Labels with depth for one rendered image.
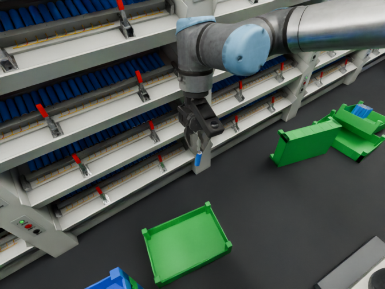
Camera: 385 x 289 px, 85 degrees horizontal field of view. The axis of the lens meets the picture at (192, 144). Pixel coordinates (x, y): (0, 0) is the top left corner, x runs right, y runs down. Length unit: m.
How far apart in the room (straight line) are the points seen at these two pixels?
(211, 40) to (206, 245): 0.76
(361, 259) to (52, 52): 1.13
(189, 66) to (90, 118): 0.33
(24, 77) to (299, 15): 0.58
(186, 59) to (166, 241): 0.72
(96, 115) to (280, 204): 0.85
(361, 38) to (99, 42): 0.53
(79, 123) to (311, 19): 0.61
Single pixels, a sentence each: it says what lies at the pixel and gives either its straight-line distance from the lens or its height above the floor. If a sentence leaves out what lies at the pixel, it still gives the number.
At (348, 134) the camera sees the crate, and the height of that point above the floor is 0.00.
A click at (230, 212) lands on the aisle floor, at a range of 1.01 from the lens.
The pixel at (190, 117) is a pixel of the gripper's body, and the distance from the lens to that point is 0.58.
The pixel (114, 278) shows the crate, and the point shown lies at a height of 0.40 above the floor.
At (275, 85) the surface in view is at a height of 0.34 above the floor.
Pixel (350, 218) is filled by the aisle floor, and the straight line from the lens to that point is 1.18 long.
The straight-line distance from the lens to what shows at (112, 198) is 0.95.
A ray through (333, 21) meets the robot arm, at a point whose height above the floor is 0.78.
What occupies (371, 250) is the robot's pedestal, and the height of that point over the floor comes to 0.06.
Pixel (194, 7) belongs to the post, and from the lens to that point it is 0.68.
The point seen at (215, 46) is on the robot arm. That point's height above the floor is 0.74.
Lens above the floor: 0.91
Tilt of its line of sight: 46 degrees down
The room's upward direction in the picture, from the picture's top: 5 degrees counter-clockwise
